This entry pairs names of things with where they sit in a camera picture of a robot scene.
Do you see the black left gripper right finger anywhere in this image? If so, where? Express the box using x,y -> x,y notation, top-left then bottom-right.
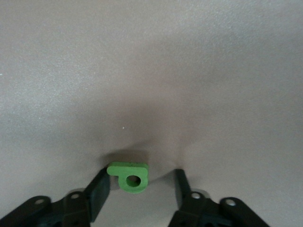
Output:
167,168 -> 270,227

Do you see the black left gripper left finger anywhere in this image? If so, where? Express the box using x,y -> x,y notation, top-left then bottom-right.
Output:
0,167 -> 111,227

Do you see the green letter p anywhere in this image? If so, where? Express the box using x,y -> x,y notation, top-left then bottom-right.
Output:
107,161 -> 150,194

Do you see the brown table mat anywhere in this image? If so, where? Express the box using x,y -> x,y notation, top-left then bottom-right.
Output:
0,0 -> 303,227

